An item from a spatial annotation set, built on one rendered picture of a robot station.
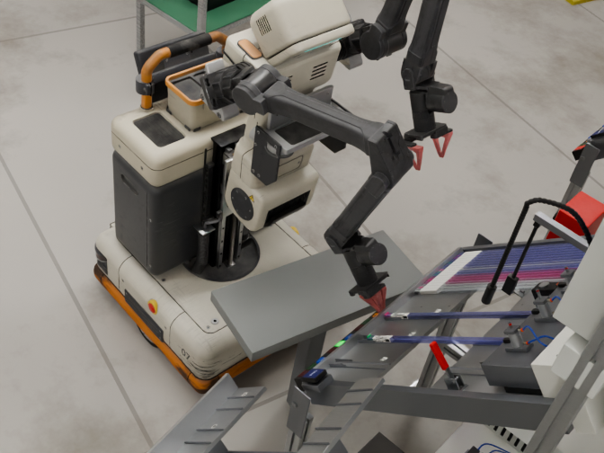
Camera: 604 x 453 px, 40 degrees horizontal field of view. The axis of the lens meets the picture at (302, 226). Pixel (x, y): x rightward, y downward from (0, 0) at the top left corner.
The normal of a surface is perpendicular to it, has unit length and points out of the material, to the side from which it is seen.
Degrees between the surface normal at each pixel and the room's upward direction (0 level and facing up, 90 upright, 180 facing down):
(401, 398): 90
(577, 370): 90
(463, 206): 0
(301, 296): 0
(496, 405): 90
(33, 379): 0
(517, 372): 90
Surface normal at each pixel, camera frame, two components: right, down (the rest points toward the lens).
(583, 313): -0.67, 0.45
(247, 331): 0.13, -0.71
